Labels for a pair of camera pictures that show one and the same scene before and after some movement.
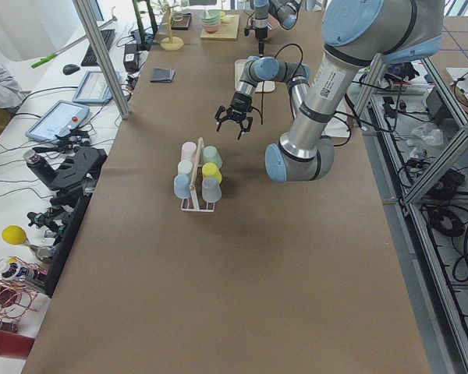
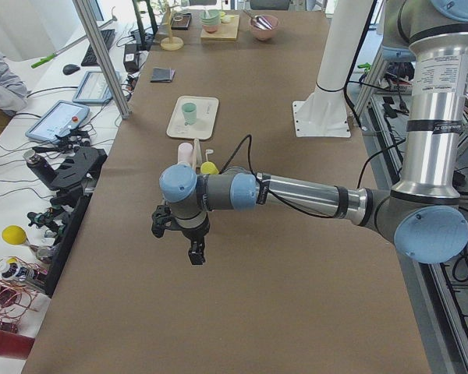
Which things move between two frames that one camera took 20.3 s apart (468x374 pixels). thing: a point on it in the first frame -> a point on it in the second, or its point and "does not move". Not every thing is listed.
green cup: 210,154 -> 189,111
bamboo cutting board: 227,31 does not move
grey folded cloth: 162,75 does not move
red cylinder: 4,344 does not move
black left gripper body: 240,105 -> 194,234
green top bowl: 211,17 does not move
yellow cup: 210,169 does not move
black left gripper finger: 217,117 -> 196,252
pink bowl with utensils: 273,24 does not move
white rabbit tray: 262,86 -> 206,114
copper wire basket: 8,291 does not move
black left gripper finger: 246,123 -> 161,219
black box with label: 131,57 does not move
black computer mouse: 70,68 does not move
